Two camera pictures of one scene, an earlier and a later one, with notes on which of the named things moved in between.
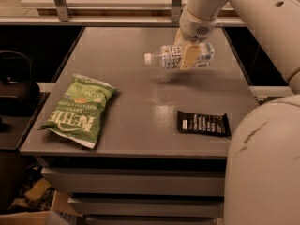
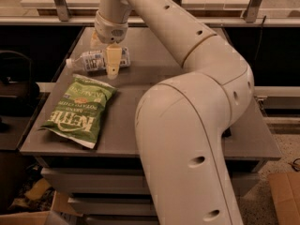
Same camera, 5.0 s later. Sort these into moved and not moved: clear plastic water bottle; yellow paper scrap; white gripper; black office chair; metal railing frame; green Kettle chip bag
Moved: clear plastic water bottle; white gripper
Not moved: yellow paper scrap; metal railing frame; black office chair; green Kettle chip bag
